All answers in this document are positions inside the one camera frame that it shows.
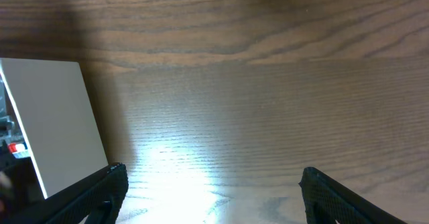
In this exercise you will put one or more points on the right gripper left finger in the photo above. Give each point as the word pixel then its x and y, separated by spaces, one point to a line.
pixel 97 198

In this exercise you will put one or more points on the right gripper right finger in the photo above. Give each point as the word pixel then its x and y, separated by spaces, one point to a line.
pixel 327 201

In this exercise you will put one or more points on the white open cardboard box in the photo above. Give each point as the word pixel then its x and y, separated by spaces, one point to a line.
pixel 57 121

